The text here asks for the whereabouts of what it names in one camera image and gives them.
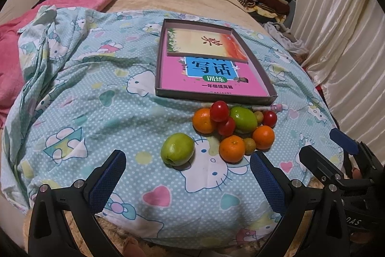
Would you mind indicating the orange tangerine front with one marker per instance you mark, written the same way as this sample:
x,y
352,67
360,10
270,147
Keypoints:
x,y
232,149

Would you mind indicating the small brown longan front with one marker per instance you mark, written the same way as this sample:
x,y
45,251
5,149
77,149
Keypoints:
x,y
250,146

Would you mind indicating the pink Chinese workbook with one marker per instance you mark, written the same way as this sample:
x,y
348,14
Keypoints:
x,y
207,75

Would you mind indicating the large green jujube fruit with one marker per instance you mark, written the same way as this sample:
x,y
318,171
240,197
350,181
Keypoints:
x,y
244,118

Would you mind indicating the orange tangerine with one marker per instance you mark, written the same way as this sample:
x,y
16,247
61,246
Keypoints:
x,y
264,137
232,149
202,121

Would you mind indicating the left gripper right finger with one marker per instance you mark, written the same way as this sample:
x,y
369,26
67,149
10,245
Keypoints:
x,y
327,234

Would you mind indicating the small brown longan back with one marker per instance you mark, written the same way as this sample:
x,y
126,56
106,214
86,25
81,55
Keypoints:
x,y
259,116

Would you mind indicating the pink blanket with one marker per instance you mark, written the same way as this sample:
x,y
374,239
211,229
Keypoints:
x,y
11,78

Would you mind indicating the small green apple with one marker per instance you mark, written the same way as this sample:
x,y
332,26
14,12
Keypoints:
x,y
177,149

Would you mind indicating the red tomato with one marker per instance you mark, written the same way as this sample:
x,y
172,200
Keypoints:
x,y
269,118
219,111
226,128

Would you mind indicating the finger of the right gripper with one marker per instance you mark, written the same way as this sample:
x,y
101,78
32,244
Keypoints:
x,y
368,164
326,172

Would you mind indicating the small brown longan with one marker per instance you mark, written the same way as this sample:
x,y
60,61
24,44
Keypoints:
x,y
259,116
250,146

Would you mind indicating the white crumpled garment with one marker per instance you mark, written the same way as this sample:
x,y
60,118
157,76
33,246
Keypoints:
x,y
281,34

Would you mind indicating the grey cardboard box tray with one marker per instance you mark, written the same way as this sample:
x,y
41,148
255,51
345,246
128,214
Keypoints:
x,y
181,38

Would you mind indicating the cream satin curtain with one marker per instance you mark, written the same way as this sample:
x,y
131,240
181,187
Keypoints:
x,y
345,39

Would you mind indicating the beige bed sheet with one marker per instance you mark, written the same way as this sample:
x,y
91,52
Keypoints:
x,y
230,11

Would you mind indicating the red tomato top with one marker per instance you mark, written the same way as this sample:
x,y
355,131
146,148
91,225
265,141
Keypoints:
x,y
219,111

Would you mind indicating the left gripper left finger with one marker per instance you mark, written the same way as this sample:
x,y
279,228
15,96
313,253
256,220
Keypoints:
x,y
49,232

